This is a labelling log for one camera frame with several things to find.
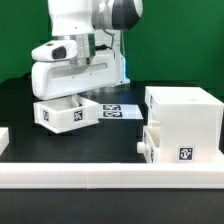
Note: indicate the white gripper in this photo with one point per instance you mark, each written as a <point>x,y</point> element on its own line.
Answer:
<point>52,80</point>

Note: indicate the white drawer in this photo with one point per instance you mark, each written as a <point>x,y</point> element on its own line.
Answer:
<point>58,115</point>
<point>149,146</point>

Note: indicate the white drawer front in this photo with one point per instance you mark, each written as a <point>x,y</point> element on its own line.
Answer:
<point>149,146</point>

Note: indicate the white drawer cabinet box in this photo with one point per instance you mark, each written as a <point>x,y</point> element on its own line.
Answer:
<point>191,121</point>

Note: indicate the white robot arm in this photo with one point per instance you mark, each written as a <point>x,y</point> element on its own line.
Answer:
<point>78,20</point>

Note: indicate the white sheet with markers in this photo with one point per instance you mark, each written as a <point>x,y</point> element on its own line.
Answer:
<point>119,111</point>

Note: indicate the white block at left edge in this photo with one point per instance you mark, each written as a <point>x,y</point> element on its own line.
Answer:
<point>4,139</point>

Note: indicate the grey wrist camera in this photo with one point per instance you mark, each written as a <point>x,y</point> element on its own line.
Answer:
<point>55,51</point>

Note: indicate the white L-shaped border wall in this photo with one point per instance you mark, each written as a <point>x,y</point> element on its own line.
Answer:
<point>105,175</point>

